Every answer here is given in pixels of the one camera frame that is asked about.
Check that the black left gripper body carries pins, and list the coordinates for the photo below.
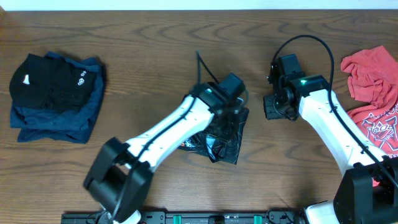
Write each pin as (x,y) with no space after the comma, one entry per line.
(226,128)

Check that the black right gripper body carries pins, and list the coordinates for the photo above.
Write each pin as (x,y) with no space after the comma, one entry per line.
(275,108)

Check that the black printed cycling jersey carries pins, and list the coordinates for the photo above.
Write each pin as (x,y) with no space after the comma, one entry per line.
(204,144)

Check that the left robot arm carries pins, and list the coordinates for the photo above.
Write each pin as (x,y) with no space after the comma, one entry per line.
(122,172)

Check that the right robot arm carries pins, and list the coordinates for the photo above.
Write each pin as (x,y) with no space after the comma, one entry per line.
(368,190)

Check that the red printed t-shirt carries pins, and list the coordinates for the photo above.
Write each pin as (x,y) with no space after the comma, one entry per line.
(373,80)

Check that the folded navy blue shirt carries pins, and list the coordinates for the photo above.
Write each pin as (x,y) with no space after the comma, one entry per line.
(69,125)

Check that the folded black shirt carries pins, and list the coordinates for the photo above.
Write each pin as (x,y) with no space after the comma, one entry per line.
(51,84)

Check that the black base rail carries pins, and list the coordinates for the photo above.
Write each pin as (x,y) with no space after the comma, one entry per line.
(202,217)

